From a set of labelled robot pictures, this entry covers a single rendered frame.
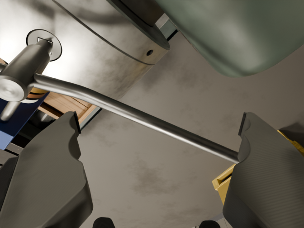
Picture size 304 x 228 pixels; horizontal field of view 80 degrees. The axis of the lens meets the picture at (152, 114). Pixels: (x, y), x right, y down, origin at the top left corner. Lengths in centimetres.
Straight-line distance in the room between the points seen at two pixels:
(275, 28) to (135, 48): 15
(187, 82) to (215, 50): 143
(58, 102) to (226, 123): 169
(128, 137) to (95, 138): 34
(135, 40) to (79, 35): 6
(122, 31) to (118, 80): 8
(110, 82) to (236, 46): 16
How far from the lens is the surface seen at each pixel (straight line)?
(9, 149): 81
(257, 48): 23
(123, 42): 23
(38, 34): 23
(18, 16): 23
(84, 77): 25
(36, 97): 44
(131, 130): 190
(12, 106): 50
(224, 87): 179
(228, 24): 21
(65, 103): 70
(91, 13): 21
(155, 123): 17
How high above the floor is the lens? 144
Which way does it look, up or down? 54 degrees down
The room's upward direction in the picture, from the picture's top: 174 degrees clockwise
